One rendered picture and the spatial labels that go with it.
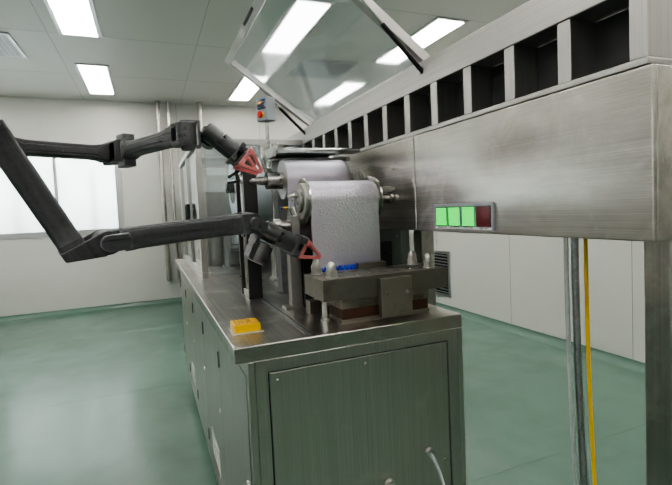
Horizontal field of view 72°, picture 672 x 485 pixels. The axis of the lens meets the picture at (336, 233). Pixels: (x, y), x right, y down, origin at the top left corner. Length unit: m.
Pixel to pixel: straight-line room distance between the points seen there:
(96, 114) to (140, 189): 1.11
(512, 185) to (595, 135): 0.23
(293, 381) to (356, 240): 0.51
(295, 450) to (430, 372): 0.43
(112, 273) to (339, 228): 5.70
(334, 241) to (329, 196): 0.14
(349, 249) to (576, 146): 0.75
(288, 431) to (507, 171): 0.83
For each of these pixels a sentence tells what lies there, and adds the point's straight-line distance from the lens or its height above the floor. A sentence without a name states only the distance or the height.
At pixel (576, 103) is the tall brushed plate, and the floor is 1.41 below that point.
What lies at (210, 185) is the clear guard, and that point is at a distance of 2.41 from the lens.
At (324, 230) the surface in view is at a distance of 1.45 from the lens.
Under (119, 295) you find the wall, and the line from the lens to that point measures 7.01.
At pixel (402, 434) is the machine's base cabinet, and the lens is 1.41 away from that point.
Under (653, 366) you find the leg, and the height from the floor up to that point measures 0.87.
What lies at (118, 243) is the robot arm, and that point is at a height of 1.16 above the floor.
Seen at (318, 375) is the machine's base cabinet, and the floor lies 0.80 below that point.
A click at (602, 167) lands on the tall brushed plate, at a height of 1.28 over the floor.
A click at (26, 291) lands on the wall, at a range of 7.13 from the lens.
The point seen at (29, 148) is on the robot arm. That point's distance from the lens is 1.71.
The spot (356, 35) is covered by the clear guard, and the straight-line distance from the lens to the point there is 1.63.
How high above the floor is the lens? 1.22
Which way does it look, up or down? 3 degrees down
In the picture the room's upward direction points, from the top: 3 degrees counter-clockwise
